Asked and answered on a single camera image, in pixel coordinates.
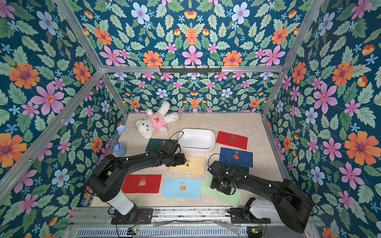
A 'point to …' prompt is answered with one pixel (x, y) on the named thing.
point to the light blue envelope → (182, 188)
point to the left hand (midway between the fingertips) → (184, 160)
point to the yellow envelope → (193, 165)
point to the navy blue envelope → (236, 157)
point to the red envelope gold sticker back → (232, 140)
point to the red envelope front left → (141, 183)
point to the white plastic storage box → (197, 140)
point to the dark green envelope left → (154, 143)
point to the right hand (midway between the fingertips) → (215, 188)
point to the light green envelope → (231, 200)
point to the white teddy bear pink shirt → (156, 121)
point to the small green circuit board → (254, 230)
